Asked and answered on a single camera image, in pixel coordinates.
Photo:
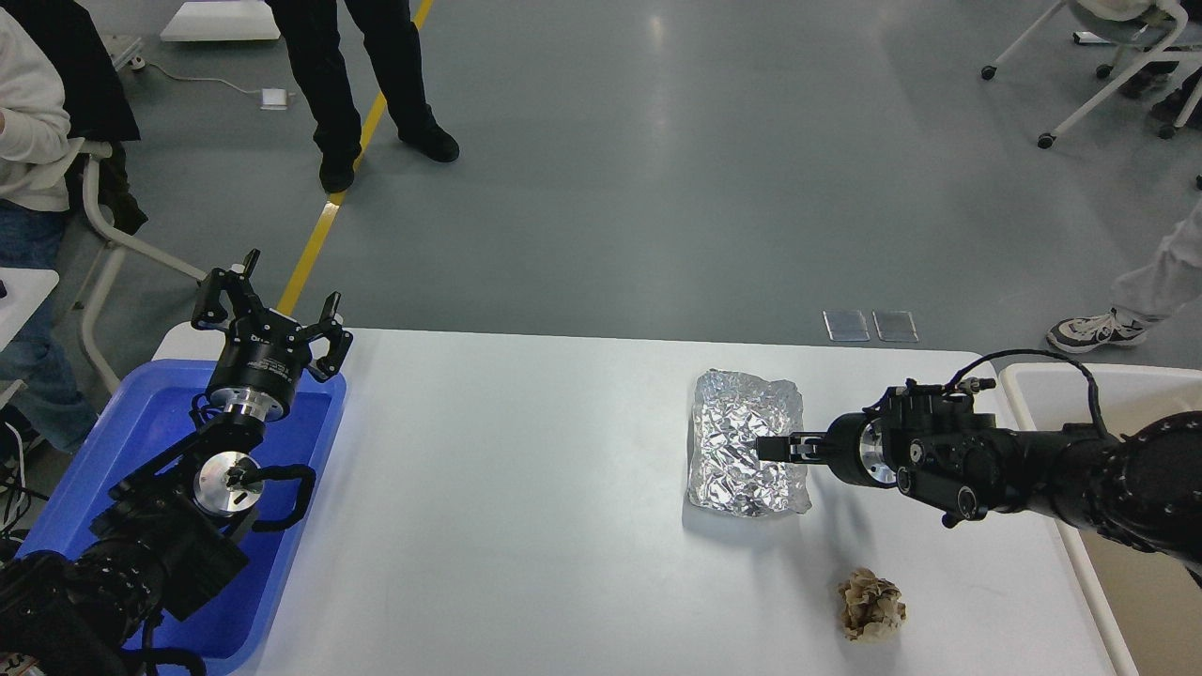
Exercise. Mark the left metal floor plate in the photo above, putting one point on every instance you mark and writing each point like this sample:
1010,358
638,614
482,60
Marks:
846,326

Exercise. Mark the crumpled brown paper ball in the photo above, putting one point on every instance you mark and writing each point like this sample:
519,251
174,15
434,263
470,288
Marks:
873,610

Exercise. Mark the white power adapter with cable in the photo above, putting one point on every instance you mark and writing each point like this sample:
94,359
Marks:
269,99

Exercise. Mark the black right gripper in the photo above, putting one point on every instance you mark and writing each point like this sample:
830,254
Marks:
857,451

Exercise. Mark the metal floor plate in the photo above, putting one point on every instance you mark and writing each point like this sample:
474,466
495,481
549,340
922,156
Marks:
895,326
846,326

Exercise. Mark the seated person white sweater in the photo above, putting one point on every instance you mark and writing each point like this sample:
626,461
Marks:
34,204

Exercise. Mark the blue plastic bin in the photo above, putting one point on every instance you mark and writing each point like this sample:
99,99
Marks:
150,412

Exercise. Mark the beige plastic bin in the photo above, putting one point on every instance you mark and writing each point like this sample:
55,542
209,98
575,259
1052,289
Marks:
1147,606

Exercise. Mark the right metal floor plate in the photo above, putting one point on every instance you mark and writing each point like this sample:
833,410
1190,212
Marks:
895,326

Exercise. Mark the white flat base board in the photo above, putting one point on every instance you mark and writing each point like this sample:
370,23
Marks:
197,21

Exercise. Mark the white side table corner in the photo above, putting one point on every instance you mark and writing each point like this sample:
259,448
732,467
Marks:
26,290

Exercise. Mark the white office chair on wheels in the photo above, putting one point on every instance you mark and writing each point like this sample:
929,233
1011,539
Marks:
1160,32

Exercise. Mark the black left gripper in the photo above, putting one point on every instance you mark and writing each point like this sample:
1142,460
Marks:
264,356

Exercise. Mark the person leg with sneaker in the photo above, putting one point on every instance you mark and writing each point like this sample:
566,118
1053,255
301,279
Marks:
1142,298

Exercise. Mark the aluminium foil tray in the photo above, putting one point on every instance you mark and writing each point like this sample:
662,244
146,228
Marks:
731,411

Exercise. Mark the white chair with jacket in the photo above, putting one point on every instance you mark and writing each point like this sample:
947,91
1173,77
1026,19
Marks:
89,63

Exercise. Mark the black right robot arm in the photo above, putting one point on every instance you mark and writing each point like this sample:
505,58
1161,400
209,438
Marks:
927,441

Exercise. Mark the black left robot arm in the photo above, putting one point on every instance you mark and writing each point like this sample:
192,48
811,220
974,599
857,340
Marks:
169,541

